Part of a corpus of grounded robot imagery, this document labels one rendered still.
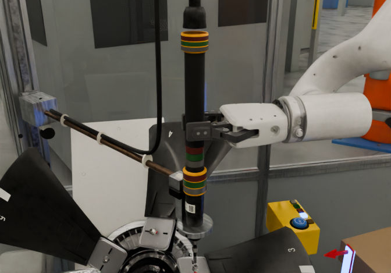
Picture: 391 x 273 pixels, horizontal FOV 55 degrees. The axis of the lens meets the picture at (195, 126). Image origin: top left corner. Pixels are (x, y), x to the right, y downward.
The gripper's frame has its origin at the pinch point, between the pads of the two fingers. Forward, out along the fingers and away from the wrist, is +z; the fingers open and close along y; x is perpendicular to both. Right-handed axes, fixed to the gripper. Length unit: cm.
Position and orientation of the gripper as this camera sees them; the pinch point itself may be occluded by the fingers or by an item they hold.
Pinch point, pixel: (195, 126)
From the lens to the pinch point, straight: 65.0
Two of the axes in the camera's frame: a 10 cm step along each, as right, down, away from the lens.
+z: -9.8, 0.7, -1.9
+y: -2.0, -3.6, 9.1
